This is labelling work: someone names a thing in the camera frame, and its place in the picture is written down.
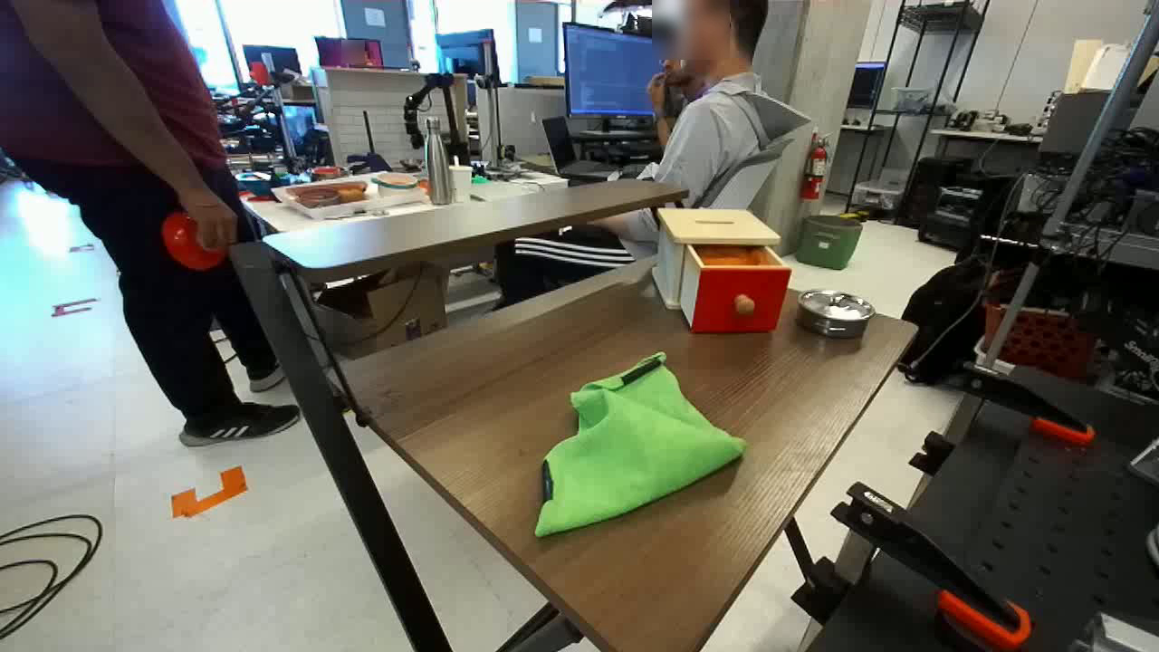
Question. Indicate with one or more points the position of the standing person's hand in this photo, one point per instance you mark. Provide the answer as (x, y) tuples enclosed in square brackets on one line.
[(211, 224)]

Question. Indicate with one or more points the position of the seated person's hand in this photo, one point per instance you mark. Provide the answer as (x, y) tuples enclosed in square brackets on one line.
[(670, 97)]

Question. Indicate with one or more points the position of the orange round disc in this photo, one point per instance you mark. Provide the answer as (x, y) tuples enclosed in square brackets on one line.
[(184, 246)]

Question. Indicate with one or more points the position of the standing person's bare forearm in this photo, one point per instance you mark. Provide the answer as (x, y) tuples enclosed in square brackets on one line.
[(112, 104)]

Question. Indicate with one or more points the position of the seated person in grey hoodie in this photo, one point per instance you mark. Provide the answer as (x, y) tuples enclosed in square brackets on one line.
[(712, 145)]

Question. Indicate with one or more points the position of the computer monitor with blue screen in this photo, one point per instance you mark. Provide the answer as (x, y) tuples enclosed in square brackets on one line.
[(611, 73)]

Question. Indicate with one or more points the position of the standing person in maroon shirt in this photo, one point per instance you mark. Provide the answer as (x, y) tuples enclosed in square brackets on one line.
[(156, 291)]

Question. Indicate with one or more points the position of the black laptop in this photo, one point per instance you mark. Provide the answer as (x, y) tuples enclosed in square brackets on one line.
[(566, 151)]

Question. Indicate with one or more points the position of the plate with food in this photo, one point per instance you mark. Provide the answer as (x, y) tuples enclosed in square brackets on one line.
[(327, 194)]

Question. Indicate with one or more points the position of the red box with wooden lid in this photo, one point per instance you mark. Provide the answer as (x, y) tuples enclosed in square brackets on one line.
[(712, 227)]

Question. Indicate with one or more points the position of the red fire extinguisher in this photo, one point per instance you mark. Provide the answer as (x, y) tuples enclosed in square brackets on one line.
[(815, 169)]

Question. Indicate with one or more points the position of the small monitor with red picture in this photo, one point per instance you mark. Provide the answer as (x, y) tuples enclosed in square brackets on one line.
[(268, 62)]

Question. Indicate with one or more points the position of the white partition panel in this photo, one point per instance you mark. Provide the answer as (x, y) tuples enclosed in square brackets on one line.
[(362, 113)]

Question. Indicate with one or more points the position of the cardboard box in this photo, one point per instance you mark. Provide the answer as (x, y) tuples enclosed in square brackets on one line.
[(386, 311)]

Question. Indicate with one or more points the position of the small monitor with blue picture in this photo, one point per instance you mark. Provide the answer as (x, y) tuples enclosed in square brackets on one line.
[(470, 55)]

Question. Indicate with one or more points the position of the green plastic crate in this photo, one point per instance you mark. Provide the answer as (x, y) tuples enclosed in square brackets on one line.
[(827, 242)]

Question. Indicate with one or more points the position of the small monitor with pink picture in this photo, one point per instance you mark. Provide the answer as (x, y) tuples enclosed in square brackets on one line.
[(349, 54)]

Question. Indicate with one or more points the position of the white cup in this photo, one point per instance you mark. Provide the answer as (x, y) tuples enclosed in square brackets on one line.
[(461, 182)]

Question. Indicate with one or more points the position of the steel water bottle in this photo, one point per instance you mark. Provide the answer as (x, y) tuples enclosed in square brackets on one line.
[(437, 165)]

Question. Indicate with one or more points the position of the small metal bowl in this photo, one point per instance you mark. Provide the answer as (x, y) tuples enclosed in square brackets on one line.
[(834, 312)]

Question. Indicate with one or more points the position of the green cloth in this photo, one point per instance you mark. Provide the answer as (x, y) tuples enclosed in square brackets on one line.
[(634, 447)]

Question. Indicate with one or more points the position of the black backpack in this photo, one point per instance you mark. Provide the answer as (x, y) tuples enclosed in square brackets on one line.
[(948, 319)]

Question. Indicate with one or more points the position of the red plastic crate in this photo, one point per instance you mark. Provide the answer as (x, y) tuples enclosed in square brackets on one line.
[(1043, 341)]

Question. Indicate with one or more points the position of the black perforated base board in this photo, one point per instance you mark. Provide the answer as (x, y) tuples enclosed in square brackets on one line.
[(1064, 530)]

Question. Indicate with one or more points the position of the black metal table frame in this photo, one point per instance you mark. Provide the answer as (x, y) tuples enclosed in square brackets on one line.
[(327, 438)]

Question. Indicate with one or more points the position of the aluminium camera pole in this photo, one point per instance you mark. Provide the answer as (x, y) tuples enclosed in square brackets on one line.
[(1072, 169)]

